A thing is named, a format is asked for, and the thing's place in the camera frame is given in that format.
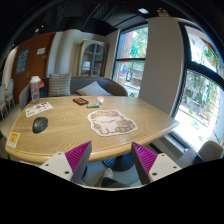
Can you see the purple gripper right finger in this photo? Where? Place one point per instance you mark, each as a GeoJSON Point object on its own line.
{"type": "Point", "coordinates": [151, 166]}

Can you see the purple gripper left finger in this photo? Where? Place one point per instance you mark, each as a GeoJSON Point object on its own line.
{"type": "Point", "coordinates": [70, 165]}

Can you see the cat-shaped mouse pad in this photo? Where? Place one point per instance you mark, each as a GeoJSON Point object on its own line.
{"type": "Point", "coordinates": [110, 122]}

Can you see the dark grey computer mouse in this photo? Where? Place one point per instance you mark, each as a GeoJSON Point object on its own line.
{"type": "Point", "coordinates": [40, 124]}

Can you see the grey shoe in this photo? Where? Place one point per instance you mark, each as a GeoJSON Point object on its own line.
{"type": "Point", "coordinates": [104, 177]}

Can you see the green rectangular small item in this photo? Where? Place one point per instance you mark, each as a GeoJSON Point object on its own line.
{"type": "Point", "coordinates": [92, 106]}

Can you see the black and red box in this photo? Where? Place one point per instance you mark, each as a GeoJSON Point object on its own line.
{"type": "Point", "coordinates": [80, 101]}

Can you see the white sticker sheet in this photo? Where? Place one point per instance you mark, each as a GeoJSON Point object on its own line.
{"type": "Point", "coordinates": [39, 108]}

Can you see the small white round object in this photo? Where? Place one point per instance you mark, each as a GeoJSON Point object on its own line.
{"type": "Point", "coordinates": [100, 99]}

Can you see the beige chair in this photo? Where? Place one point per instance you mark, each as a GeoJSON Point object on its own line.
{"type": "Point", "coordinates": [210, 150]}

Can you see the yellow QR code card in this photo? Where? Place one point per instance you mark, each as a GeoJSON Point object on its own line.
{"type": "Point", "coordinates": [13, 139]}

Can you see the light grey cushion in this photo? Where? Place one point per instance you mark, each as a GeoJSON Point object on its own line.
{"type": "Point", "coordinates": [93, 89]}

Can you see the grey curved sofa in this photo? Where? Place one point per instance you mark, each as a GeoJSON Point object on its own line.
{"type": "Point", "coordinates": [79, 82]}

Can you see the striped grey cushion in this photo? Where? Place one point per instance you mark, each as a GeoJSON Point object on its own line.
{"type": "Point", "coordinates": [59, 85]}

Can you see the clear water bottle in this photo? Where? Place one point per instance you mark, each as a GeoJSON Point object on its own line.
{"type": "Point", "coordinates": [34, 87]}

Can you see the white chair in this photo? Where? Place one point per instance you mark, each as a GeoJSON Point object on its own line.
{"type": "Point", "coordinates": [6, 97]}

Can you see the glass door cabinet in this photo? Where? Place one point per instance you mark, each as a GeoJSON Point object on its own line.
{"type": "Point", "coordinates": [92, 59]}

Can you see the orange wooden door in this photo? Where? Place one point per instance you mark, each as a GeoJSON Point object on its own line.
{"type": "Point", "coordinates": [37, 61]}

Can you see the blue wall poster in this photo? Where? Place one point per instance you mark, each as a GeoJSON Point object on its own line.
{"type": "Point", "coordinates": [21, 61]}

